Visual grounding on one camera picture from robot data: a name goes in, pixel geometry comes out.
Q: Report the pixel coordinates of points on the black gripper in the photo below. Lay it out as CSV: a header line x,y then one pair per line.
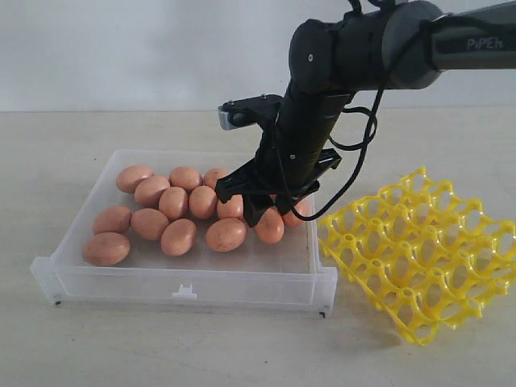
x,y
286,163

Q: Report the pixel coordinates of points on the brown egg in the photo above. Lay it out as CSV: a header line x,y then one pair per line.
x,y
129,178
203,202
233,208
226,235
115,219
211,176
303,208
178,237
270,229
173,203
106,249
149,223
186,178

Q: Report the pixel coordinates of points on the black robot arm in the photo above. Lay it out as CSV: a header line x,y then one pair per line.
x,y
400,45

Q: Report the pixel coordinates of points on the clear plastic drawer bin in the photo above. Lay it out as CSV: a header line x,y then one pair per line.
x,y
287,276

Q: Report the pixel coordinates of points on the brown egg second row left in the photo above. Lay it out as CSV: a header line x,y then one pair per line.
x,y
148,191

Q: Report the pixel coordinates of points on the yellow plastic egg tray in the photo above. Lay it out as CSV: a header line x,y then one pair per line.
x,y
423,255

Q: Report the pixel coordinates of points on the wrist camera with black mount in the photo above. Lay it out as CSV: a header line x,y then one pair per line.
x,y
260,110

